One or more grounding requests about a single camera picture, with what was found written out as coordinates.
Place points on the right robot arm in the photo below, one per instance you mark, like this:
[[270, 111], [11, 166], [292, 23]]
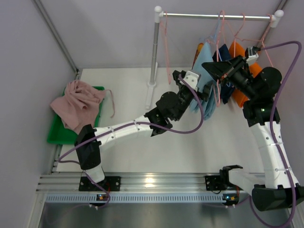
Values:
[[280, 188]]

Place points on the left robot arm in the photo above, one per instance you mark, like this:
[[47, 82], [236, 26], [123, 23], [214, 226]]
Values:
[[170, 107]]

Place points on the navy blue trousers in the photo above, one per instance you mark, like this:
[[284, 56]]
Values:
[[228, 89]]

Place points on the slotted grey cable duct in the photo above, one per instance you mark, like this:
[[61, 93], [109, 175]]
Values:
[[137, 198]]

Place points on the white metal clothes rack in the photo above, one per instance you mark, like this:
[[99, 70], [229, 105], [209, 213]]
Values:
[[159, 13]]

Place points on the green plastic bin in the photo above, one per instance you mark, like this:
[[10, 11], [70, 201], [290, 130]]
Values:
[[58, 134]]

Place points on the orange patterned trousers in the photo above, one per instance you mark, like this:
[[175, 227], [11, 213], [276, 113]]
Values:
[[198, 50]]

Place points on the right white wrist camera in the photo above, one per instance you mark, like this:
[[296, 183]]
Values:
[[251, 55]]

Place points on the pink hanger of orange trousers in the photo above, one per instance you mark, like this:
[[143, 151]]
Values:
[[235, 34]]

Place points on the bright orange trousers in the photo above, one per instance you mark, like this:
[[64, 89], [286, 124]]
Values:
[[236, 50]]

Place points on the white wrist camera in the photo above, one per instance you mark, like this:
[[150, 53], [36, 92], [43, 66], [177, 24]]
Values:
[[251, 55], [191, 78]]

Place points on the pink trousers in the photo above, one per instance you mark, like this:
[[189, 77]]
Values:
[[79, 106]]

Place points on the aluminium mounting rail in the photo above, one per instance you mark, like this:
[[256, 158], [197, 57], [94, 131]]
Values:
[[68, 182]]

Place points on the pink hanger of blue trousers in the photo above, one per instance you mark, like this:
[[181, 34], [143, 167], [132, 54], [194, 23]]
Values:
[[216, 88]]

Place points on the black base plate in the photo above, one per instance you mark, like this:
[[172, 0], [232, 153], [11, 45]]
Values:
[[111, 183], [218, 183]]

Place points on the pink wire hanger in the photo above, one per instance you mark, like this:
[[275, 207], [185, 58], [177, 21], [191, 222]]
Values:
[[165, 44], [267, 32]]

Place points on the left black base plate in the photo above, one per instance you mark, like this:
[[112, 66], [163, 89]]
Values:
[[111, 183]]

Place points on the empty pink wire hanger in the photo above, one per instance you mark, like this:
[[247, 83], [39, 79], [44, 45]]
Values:
[[267, 32]]

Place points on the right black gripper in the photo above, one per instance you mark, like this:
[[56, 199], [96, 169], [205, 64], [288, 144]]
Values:
[[232, 69]]

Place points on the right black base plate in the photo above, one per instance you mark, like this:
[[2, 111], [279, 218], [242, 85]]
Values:
[[218, 183]]

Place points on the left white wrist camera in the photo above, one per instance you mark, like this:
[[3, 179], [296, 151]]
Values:
[[191, 78]]

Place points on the light blue trousers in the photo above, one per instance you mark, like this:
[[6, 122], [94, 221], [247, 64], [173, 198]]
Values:
[[205, 56]]

